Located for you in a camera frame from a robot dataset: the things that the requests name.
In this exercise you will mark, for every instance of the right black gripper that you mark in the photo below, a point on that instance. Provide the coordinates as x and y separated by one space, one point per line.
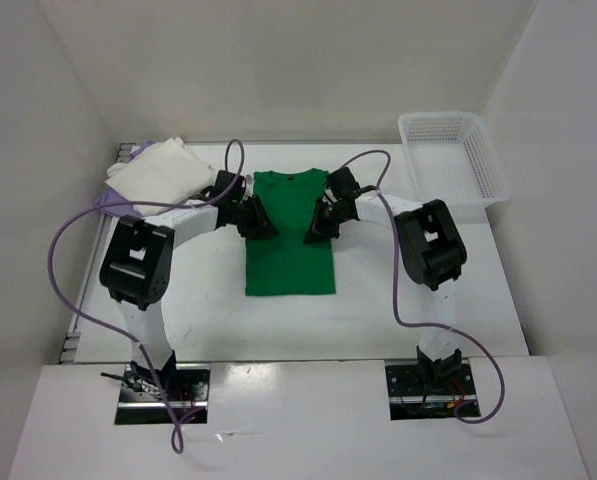
319 230

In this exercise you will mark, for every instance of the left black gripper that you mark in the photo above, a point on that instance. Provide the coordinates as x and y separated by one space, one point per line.
260 225

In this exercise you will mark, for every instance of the green t shirt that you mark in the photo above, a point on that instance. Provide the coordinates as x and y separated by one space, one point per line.
284 264

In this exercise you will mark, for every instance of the white t shirt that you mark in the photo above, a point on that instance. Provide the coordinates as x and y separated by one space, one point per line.
166 172

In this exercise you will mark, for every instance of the purple t shirt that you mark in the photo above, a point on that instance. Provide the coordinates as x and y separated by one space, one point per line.
109 200

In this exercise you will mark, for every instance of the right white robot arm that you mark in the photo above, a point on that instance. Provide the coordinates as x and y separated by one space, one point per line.
428 248

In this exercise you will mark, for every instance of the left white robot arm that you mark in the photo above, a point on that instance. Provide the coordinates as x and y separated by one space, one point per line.
136 271

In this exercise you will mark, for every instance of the white plastic laundry basket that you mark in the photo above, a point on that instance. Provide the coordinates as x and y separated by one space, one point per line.
451 156

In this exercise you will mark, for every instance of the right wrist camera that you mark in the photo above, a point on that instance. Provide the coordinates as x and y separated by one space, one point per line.
342 184

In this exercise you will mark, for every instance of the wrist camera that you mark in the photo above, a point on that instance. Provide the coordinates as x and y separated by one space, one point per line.
228 187
342 184

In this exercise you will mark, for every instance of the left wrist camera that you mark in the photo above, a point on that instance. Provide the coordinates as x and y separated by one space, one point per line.
228 187

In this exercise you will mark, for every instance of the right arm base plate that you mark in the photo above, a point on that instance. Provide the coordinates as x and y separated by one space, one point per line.
409 399

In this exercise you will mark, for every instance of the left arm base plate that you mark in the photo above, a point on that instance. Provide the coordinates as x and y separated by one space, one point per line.
139 402

